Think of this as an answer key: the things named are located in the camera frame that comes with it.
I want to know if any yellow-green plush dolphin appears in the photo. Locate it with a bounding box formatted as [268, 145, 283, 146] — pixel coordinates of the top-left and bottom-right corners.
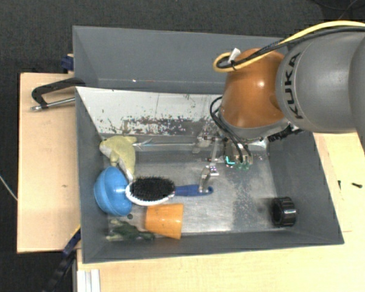
[99, 135, 138, 182]

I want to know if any black cylinder on white bracket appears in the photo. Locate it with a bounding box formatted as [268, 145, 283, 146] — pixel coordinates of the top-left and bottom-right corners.
[248, 125, 304, 149]

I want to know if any green toy animal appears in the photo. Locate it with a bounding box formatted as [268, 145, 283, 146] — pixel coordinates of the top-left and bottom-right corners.
[105, 219, 156, 243]

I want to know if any orange cup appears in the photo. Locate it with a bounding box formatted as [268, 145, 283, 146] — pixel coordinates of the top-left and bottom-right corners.
[144, 203, 184, 240]

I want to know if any black ribbed cap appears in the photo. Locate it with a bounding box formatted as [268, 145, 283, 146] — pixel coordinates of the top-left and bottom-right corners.
[270, 196, 299, 228]

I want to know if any blue and white hairbrush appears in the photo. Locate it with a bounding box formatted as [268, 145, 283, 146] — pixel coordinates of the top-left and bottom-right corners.
[125, 176, 215, 207]

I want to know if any blue rubber bulb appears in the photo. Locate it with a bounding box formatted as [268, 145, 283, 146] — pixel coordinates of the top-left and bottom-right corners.
[93, 165, 133, 217]

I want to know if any grey metal bin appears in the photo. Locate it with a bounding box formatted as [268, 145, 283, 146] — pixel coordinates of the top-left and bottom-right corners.
[72, 25, 345, 264]

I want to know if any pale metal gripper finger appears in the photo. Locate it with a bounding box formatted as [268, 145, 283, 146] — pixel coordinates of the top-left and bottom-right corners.
[198, 165, 220, 193]
[192, 134, 217, 155]

